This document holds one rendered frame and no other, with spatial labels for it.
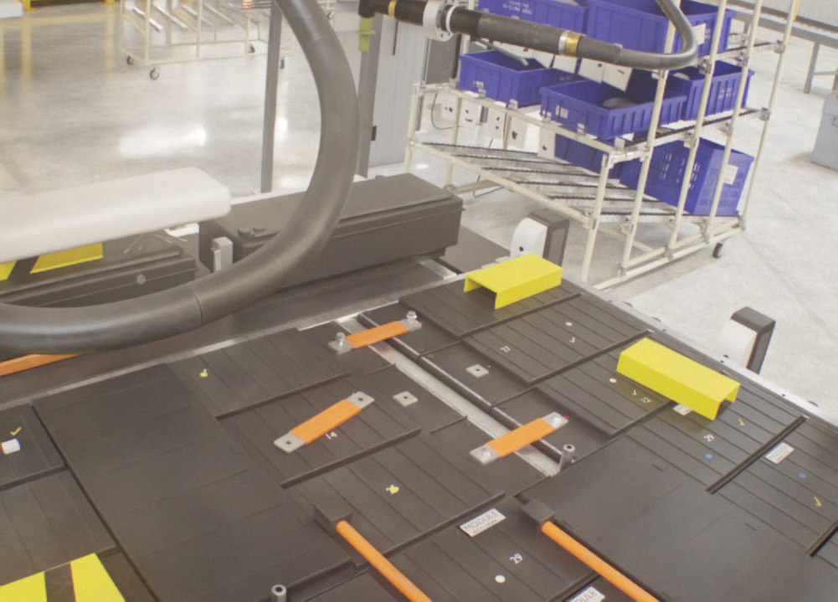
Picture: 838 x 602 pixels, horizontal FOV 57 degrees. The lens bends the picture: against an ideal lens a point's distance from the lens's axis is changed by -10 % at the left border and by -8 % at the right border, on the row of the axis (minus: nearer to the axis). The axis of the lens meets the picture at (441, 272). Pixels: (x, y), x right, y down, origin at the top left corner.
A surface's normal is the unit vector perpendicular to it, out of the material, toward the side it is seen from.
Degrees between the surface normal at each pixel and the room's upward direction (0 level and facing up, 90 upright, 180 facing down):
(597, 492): 0
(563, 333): 0
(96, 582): 0
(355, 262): 90
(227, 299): 73
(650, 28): 94
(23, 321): 46
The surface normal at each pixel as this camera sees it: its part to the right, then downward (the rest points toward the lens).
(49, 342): 0.14, 0.30
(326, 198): 0.40, -0.47
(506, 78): -0.72, 0.26
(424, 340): 0.11, -0.90
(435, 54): 0.66, 0.39
